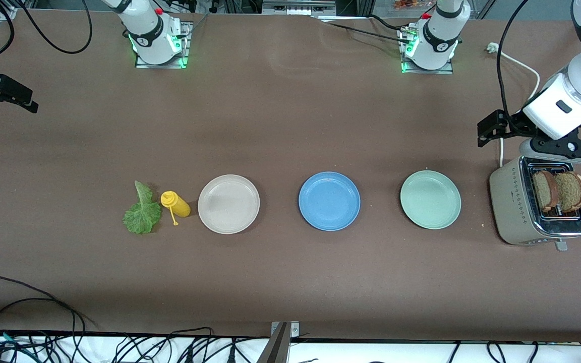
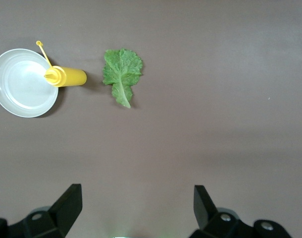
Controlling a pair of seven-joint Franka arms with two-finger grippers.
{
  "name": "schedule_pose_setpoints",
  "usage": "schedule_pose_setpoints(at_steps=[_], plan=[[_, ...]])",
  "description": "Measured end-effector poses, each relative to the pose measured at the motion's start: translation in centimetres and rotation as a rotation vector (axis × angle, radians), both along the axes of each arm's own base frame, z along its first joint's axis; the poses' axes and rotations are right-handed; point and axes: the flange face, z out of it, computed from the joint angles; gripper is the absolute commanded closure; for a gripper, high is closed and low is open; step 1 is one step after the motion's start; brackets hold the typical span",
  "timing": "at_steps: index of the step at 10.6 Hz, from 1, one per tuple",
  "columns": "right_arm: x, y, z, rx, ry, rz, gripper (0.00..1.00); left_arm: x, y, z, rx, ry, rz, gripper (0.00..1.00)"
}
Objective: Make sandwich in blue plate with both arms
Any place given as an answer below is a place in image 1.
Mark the brown bread slice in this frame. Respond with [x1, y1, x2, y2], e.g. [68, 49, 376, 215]
[554, 171, 581, 213]
[532, 170, 559, 213]

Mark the green lettuce leaf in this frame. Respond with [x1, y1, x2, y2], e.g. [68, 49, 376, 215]
[122, 180, 162, 235]

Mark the mint green round plate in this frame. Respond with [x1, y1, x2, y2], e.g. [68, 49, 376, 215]
[400, 170, 462, 230]

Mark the blue round plate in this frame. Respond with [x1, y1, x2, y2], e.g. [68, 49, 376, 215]
[298, 171, 361, 232]

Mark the pale beige round plate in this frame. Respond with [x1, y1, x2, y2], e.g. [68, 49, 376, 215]
[197, 174, 261, 235]

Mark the silver two-slot toaster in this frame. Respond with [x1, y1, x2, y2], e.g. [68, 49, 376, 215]
[489, 154, 581, 252]

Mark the yellow mustard squeeze bottle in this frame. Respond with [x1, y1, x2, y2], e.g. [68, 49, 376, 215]
[160, 191, 191, 226]

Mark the grey metal box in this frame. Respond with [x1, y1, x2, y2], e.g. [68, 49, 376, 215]
[261, 0, 337, 16]

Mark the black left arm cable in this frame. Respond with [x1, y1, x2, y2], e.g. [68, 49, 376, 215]
[496, 0, 531, 122]

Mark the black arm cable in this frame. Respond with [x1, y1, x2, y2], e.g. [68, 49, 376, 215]
[0, 0, 93, 66]
[496, 0, 531, 122]

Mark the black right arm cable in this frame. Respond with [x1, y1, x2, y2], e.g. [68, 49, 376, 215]
[0, 0, 93, 66]

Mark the white toaster power cable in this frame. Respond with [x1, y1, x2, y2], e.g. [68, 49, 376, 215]
[486, 43, 542, 168]

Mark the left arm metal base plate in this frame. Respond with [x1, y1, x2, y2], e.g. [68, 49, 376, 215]
[398, 28, 456, 75]

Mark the black base cable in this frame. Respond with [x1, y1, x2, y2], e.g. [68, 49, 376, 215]
[313, 14, 412, 45]

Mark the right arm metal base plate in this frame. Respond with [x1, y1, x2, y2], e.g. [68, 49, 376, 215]
[134, 21, 194, 69]

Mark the long black table cable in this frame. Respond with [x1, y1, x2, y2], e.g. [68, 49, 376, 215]
[0, 275, 100, 348]

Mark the aluminium camera post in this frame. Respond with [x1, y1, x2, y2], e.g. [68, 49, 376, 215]
[258, 321, 301, 363]

